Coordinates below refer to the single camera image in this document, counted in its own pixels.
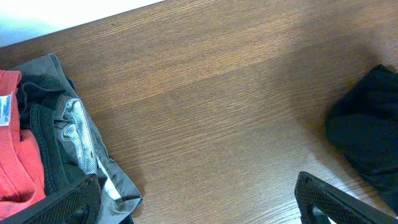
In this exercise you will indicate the red folded t-shirt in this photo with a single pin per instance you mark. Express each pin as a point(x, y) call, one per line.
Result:
point(22, 171)

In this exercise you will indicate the grey folded shirt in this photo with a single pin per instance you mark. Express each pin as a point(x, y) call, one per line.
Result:
point(119, 197)

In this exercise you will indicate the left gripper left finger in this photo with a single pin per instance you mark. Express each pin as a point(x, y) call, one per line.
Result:
point(79, 202)

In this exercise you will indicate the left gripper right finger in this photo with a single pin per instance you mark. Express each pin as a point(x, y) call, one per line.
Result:
point(320, 202)

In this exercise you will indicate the black t-shirt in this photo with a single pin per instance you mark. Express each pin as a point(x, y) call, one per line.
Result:
point(363, 126)

